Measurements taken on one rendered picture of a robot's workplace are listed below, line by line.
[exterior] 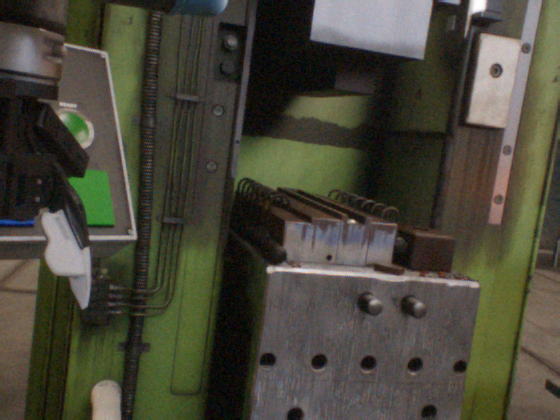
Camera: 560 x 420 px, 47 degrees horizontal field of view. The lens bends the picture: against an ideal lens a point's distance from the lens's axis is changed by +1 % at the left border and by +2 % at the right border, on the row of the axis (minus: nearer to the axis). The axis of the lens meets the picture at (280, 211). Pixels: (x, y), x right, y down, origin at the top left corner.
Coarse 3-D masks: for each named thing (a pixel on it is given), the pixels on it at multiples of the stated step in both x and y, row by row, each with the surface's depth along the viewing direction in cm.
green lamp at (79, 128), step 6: (66, 114) 83; (72, 114) 84; (66, 120) 83; (72, 120) 83; (78, 120) 84; (66, 126) 83; (72, 126) 83; (78, 126) 84; (84, 126) 84; (72, 132) 83; (78, 132) 83; (84, 132) 84; (78, 138) 83; (84, 138) 84
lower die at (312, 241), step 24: (240, 192) 142; (288, 192) 138; (264, 216) 118; (288, 216) 111; (312, 216) 108; (336, 216) 110; (288, 240) 105; (312, 240) 107; (336, 240) 108; (360, 240) 109; (384, 240) 110; (336, 264) 108; (360, 264) 110
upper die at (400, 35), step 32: (288, 0) 116; (320, 0) 101; (352, 0) 102; (384, 0) 104; (416, 0) 105; (256, 32) 139; (288, 32) 114; (320, 32) 102; (352, 32) 103; (384, 32) 104; (416, 32) 106; (288, 64) 140; (384, 64) 119
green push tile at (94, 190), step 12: (72, 180) 80; (84, 180) 81; (96, 180) 82; (108, 180) 83; (84, 192) 80; (96, 192) 81; (108, 192) 83; (84, 204) 80; (96, 204) 81; (108, 204) 82; (96, 216) 80; (108, 216) 81
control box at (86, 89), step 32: (64, 64) 86; (96, 64) 89; (64, 96) 84; (96, 96) 87; (96, 128) 86; (96, 160) 84; (128, 192) 85; (128, 224) 84; (0, 256) 78; (32, 256) 81; (96, 256) 87
